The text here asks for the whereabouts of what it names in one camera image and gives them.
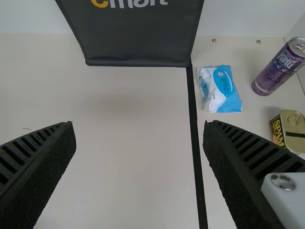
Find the purple drink can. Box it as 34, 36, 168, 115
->
252, 36, 305, 97

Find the dark grey bag with straps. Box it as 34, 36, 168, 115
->
54, 0, 205, 68

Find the gold rectangular tin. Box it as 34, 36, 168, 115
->
269, 109, 305, 155

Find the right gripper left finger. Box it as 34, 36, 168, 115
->
0, 121, 77, 229

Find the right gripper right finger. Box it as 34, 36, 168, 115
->
202, 120, 305, 229

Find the blue white wet wipes pack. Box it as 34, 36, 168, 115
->
195, 64, 244, 114

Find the black strip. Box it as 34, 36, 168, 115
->
185, 62, 208, 229

